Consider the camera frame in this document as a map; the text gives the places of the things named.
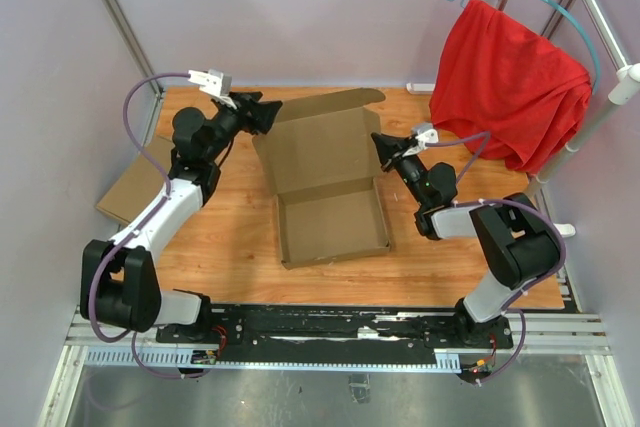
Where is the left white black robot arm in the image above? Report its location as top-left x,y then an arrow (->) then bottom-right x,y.
79,92 -> 283,343

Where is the grey slotted cable duct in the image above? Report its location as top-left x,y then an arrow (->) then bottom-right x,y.
84,346 -> 461,374

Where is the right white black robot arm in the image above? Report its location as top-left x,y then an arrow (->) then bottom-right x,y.
371,124 -> 566,347

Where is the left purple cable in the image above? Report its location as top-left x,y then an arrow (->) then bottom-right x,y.
89,71 -> 216,381

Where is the folded brown cardboard box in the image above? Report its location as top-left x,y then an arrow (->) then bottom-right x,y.
96,155 -> 165,226

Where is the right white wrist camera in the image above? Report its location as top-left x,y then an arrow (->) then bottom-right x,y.
411,122 -> 439,150

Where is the red cloth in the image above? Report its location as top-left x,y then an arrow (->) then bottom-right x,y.
429,0 -> 592,175

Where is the white clothes rack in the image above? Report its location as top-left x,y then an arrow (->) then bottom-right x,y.
405,0 -> 640,238

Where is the purple cable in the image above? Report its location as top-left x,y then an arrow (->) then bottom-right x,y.
89,71 -> 216,381
427,130 -> 569,378

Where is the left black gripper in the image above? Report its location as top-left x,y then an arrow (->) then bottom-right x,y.
204,92 -> 283,162

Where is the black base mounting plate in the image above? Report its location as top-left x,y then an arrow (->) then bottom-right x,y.
156,304 -> 514,363

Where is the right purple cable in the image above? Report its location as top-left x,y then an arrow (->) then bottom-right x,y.
427,130 -> 569,378

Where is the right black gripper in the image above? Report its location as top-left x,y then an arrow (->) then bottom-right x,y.
371,132 -> 429,207

